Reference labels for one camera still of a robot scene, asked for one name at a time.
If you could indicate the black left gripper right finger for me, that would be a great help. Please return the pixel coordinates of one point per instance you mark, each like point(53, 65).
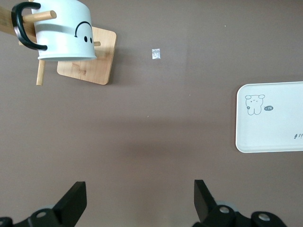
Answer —
point(203, 201)

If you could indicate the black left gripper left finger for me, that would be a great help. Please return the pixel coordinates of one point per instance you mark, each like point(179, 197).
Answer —
point(71, 203)

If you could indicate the white tray with rabbit print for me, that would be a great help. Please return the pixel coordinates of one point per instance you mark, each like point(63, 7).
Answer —
point(272, 127)

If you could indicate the wooden mug stand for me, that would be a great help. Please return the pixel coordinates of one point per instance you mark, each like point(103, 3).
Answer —
point(94, 68)

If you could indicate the small silver tape piece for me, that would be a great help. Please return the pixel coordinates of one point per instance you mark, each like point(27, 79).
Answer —
point(156, 54)

